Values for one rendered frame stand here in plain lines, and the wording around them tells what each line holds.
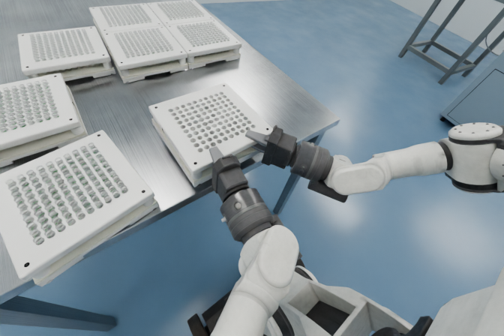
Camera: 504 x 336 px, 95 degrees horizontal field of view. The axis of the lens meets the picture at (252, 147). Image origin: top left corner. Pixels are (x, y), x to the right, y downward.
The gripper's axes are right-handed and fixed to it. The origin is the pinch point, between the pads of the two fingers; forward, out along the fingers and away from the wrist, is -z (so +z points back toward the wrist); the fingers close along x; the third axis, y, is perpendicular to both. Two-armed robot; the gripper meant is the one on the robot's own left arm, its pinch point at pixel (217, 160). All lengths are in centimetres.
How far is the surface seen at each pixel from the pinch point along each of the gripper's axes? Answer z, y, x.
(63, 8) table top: -120, -28, 13
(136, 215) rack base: 1.3, -20.1, 8.4
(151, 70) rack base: -53, -3, 9
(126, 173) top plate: -7.4, -19.3, 3.9
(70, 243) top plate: 4.0, -31.0, 3.7
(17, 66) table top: -73, -44, 13
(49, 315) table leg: 4, -50, 40
